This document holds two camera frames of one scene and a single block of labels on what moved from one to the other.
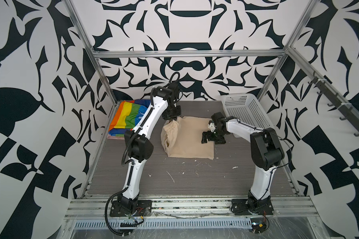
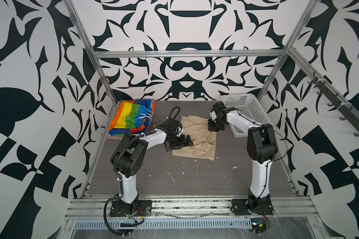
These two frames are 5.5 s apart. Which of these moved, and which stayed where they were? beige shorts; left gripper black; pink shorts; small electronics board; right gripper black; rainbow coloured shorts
Moved: right gripper black; left gripper black
Stayed: small electronics board; beige shorts; pink shorts; rainbow coloured shorts
